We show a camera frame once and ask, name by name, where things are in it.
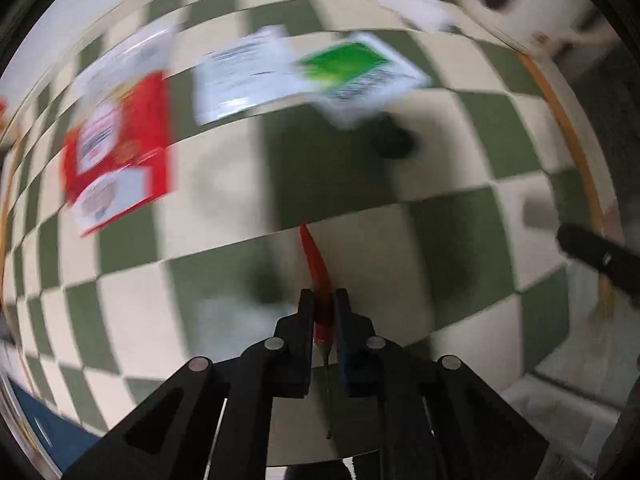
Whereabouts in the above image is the red chili pepper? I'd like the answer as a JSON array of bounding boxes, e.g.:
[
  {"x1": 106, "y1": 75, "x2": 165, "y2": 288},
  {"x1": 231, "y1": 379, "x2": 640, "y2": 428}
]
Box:
[{"x1": 298, "y1": 224, "x2": 335, "y2": 366}]

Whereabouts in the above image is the green white sachet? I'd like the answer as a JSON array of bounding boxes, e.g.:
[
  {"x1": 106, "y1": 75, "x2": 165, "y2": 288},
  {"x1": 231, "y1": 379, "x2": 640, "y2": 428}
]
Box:
[{"x1": 297, "y1": 32, "x2": 432, "y2": 129}]

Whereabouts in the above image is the white medicine granule sachet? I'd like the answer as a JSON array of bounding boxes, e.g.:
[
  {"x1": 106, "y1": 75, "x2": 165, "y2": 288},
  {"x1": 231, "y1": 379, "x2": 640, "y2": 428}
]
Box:
[{"x1": 193, "y1": 25, "x2": 312, "y2": 126}]

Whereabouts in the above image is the dark green bottle cap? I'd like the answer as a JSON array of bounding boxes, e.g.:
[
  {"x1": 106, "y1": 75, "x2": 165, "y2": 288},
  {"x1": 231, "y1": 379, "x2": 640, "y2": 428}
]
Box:
[{"x1": 369, "y1": 114, "x2": 416, "y2": 159}]

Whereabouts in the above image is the white pink electric kettle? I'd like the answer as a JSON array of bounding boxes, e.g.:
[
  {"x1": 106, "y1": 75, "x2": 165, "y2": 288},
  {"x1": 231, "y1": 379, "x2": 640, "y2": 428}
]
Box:
[{"x1": 456, "y1": 0, "x2": 617, "y2": 56}]

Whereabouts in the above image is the red snack package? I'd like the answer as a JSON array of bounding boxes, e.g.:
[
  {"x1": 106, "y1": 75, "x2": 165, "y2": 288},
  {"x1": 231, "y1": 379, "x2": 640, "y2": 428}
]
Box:
[{"x1": 62, "y1": 70, "x2": 171, "y2": 237}]

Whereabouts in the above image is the green white checkered mat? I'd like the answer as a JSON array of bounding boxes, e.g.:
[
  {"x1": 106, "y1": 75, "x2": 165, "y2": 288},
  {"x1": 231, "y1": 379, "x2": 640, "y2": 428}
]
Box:
[{"x1": 1, "y1": 0, "x2": 599, "y2": 434}]

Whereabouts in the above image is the white folded tissue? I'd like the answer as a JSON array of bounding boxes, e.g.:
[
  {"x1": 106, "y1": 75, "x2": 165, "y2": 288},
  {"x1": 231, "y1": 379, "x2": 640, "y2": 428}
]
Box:
[{"x1": 374, "y1": 0, "x2": 456, "y2": 32}]

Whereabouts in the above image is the clear plastic food bag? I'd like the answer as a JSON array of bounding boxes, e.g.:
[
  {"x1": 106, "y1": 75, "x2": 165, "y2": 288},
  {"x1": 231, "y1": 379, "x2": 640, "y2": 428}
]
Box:
[{"x1": 72, "y1": 15, "x2": 179, "y2": 106}]

